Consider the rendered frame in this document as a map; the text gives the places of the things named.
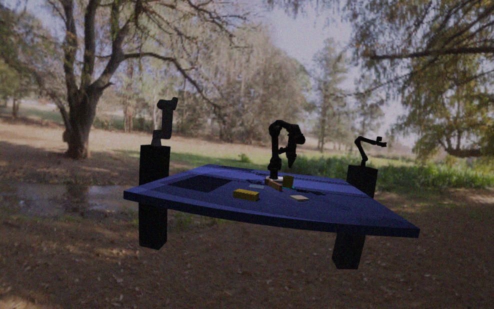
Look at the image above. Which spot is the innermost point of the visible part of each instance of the yellow rectangular block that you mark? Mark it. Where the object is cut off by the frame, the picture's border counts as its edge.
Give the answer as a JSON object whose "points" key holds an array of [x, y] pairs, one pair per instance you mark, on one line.
{"points": [[246, 194]]}

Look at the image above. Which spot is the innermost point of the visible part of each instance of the brown wooden plank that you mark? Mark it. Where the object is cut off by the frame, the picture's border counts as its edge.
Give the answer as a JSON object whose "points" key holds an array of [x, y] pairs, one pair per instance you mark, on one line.
{"points": [[273, 184]]}

